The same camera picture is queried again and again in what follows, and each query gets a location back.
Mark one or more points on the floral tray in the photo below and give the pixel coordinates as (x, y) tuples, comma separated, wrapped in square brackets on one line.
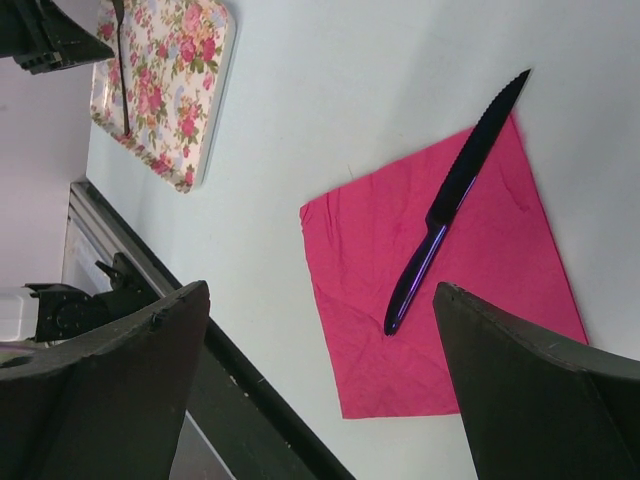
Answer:
[(176, 59)]

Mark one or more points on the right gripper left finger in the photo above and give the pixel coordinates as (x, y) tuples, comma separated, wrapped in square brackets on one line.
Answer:
[(107, 404)]

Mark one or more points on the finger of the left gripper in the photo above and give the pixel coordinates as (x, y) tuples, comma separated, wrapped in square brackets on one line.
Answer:
[(41, 38)]

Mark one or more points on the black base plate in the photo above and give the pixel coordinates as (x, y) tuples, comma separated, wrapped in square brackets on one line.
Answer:
[(234, 415)]

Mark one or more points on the pink paper napkin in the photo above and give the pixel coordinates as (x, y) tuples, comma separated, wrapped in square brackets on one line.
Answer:
[(499, 257)]

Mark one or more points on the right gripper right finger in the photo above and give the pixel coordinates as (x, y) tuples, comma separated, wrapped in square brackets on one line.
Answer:
[(536, 404)]

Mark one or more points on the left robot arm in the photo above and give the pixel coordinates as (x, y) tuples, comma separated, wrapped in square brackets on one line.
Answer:
[(56, 312)]

